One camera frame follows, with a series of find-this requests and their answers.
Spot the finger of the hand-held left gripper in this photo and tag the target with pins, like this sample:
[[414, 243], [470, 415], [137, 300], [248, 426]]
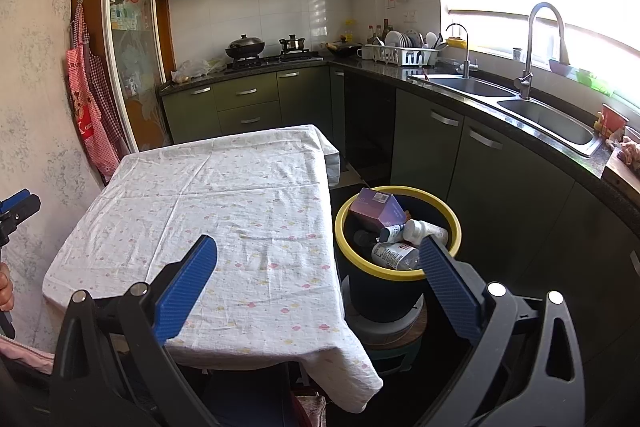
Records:
[[12, 202], [27, 208]]

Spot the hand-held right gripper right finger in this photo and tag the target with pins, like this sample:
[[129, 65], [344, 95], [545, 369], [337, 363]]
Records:
[[447, 287]]

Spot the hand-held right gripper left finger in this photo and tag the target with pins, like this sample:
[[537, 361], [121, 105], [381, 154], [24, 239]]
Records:
[[187, 287]]

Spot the clear plastic water bottle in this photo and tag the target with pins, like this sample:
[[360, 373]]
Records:
[[395, 256]]

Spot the white bottle red label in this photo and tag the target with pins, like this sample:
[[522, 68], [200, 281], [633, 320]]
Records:
[[420, 231]]

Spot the yellow-rimmed dark waste bin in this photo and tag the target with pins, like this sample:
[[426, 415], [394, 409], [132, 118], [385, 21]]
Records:
[[385, 302]]

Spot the small blue white tube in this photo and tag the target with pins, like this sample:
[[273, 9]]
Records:
[[392, 233]]

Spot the purple box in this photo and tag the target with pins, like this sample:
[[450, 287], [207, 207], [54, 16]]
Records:
[[370, 207]]

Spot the person's left hand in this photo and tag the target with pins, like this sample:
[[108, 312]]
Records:
[[6, 287]]

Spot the white floral tablecloth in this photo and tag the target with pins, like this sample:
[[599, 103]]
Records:
[[200, 207]]

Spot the green plastic stool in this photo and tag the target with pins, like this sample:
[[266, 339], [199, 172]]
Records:
[[400, 357]]

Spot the long green base cabinets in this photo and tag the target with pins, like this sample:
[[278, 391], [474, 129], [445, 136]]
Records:
[[490, 187]]

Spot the red checkered apron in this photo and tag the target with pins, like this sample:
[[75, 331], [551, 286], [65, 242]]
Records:
[[85, 107]]

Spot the dark red gingham apron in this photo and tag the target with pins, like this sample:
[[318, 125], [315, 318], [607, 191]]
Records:
[[107, 102]]

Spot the green base cabinets with drawers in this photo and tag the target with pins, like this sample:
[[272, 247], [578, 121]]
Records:
[[250, 107]]

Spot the steel double sink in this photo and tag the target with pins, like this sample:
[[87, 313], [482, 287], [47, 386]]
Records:
[[545, 122]]

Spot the wooden cutting board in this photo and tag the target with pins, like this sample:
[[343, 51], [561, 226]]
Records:
[[620, 179]]

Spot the glass sliding door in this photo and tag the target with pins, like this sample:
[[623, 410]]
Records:
[[132, 32]]

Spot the clear plastic bag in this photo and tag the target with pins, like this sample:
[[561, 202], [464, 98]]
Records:
[[195, 69]]

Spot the tall chrome faucet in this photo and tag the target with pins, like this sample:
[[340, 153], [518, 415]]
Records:
[[525, 72]]

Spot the black kitchen countertop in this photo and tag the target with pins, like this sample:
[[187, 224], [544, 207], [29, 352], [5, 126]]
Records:
[[370, 66]]

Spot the red paper cup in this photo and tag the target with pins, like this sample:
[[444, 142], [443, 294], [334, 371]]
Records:
[[614, 122]]

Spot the white dish rack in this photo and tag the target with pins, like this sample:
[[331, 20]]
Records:
[[400, 56]]

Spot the yellow container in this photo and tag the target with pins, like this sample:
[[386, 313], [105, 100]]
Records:
[[457, 43]]

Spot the purple bowl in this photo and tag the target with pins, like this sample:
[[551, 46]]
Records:
[[560, 68]]

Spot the gas stove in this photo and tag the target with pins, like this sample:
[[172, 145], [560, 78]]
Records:
[[280, 58]]

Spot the black lidded wok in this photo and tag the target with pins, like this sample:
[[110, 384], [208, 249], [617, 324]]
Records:
[[245, 47]]

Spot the green plastic item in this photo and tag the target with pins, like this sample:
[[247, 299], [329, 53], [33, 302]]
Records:
[[595, 82]]

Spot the white plates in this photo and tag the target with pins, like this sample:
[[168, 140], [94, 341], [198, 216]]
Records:
[[395, 38]]

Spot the dark frying pan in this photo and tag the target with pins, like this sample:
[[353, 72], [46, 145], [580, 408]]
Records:
[[345, 48]]

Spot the condiment bottles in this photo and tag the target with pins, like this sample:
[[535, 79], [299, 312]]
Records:
[[385, 32]]

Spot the white wall socket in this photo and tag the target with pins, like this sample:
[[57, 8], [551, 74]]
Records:
[[411, 16]]

